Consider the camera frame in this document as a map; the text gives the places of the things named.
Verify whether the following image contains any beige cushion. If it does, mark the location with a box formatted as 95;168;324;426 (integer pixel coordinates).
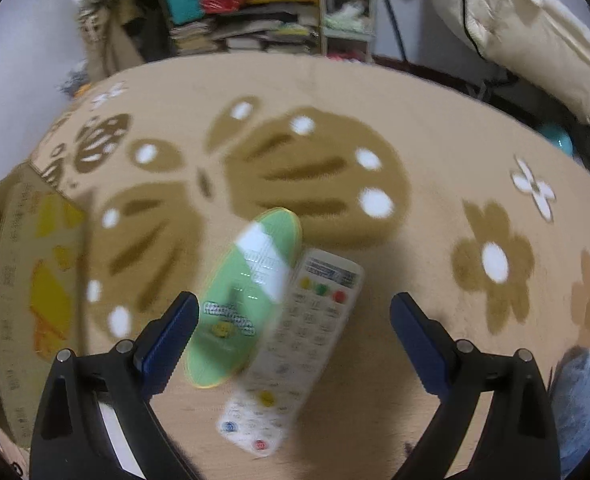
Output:
425;0;590;124

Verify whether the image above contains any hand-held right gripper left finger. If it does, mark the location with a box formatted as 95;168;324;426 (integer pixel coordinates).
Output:
29;291;201;480

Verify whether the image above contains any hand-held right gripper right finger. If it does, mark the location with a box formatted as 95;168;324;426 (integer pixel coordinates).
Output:
389;292;562;480

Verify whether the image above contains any white remote control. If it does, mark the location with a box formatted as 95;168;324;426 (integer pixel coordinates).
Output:
217;247;365;457

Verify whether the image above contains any black cable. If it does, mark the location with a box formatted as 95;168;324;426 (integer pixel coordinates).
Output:
374;0;409;64

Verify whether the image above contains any wooden shelf with books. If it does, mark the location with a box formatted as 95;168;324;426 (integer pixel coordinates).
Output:
162;0;326;57

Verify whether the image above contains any white storage cart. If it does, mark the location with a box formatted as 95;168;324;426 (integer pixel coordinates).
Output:
317;0;379;64

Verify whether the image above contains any teal ball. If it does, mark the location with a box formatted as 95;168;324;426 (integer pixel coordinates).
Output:
540;122;575;157

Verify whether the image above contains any cardboard box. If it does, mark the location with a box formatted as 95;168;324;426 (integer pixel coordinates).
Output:
0;162;94;449

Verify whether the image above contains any green round container lid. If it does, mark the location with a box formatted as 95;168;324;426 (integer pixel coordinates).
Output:
182;207;304;390

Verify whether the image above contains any person's jeans leg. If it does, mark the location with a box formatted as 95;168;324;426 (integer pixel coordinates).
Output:
550;347;590;479

